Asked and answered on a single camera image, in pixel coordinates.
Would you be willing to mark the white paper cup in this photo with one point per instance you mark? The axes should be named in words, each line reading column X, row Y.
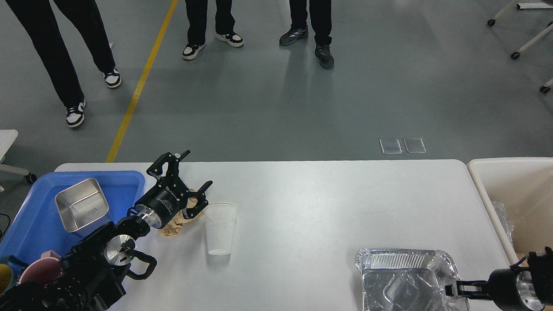
column 220, row 225

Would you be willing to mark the crumpled brown paper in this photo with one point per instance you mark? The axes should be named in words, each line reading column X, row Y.
column 173, row 227

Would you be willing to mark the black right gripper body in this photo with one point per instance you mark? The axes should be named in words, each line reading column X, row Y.
column 510, row 289

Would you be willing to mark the stainless steel rectangular container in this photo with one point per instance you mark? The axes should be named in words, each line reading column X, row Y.
column 82, row 207

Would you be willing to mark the clear floor plate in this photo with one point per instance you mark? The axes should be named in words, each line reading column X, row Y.
column 414, row 145
column 391, row 146

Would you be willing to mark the person with grey sneakers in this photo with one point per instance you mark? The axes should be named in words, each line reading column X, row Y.
column 318, row 14

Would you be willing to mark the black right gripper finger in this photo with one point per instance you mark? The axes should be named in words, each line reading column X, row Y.
column 472, row 289

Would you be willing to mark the person in beige top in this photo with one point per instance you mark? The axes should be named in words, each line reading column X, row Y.
column 40, row 23

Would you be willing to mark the aluminium foil tray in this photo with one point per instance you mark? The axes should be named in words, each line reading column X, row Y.
column 402, row 279

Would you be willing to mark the white plastic bin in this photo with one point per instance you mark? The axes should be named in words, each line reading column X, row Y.
column 518, row 196

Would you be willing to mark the blue plastic tray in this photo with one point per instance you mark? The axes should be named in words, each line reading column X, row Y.
column 37, row 227

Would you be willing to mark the teal mug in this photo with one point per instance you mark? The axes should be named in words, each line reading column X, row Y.
column 11, row 268

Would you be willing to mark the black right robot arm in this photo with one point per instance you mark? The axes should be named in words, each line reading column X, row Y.
column 540, row 266

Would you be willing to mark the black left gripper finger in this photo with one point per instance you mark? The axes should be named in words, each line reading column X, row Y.
column 200, row 196
column 166, row 168

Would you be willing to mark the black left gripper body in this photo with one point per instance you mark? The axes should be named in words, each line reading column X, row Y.
column 165, row 200

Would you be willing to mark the pink ribbed mug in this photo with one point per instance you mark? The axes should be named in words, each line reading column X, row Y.
column 44, row 270

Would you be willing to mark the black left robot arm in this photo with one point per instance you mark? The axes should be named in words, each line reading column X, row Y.
column 92, row 272

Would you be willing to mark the white rolling chair base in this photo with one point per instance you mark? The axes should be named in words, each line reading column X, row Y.
column 529, row 32

